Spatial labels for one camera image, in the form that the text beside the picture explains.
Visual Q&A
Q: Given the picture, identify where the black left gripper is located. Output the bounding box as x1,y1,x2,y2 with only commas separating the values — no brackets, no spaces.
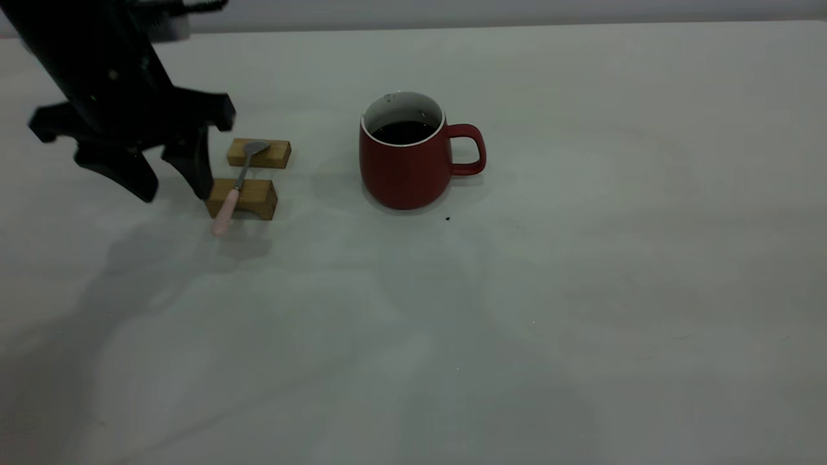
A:
27,48,236,203

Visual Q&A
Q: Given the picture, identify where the flat rectangular wooden block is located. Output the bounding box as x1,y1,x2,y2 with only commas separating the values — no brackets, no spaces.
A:
226,138,292,170

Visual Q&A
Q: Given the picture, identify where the dark coffee liquid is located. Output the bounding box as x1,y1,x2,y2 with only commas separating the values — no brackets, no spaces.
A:
371,121,439,145

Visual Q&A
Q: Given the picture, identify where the red ceramic mug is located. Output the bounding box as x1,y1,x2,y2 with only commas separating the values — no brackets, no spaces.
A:
359,90,487,211

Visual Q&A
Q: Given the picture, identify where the arched wooden block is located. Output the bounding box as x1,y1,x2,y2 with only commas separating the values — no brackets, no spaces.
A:
204,178,278,222

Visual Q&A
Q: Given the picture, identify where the pink handled metal spoon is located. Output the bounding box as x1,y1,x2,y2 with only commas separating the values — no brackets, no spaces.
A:
212,140,270,237

